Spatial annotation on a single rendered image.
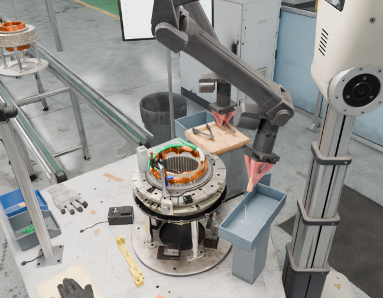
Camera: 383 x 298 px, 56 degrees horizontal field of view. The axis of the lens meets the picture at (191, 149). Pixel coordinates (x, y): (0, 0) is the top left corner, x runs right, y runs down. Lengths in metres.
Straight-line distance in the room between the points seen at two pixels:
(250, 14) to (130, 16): 1.49
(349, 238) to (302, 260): 1.18
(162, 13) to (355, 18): 0.45
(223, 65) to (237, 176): 0.78
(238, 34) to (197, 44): 2.54
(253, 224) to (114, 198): 0.72
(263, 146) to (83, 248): 0.80
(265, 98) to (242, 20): 2.42
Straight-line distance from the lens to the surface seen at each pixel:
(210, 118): 1.67
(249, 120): 0.99
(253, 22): 3.41
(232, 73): 0.87
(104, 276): 1.37
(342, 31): 0.98
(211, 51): 0.83
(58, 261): 1.46
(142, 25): 2.12
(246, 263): 1.25
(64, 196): 1.70
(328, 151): 1.22
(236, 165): 1.51
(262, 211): 1.21
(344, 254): 2.56
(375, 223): 2.84
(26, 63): 3.41
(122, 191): 1.69
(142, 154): 1.20
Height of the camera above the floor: 1.84
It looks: 33 degrees down
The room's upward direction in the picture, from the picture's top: 2 degrees counter-clockwise
